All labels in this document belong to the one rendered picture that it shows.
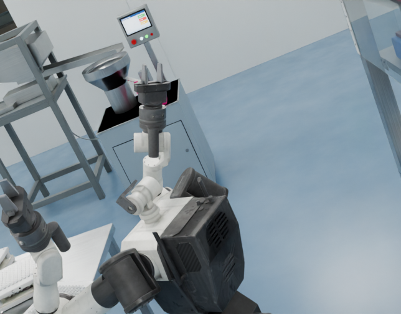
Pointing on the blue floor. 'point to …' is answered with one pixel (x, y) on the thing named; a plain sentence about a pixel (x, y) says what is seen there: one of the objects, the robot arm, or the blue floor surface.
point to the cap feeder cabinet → (176, 90)
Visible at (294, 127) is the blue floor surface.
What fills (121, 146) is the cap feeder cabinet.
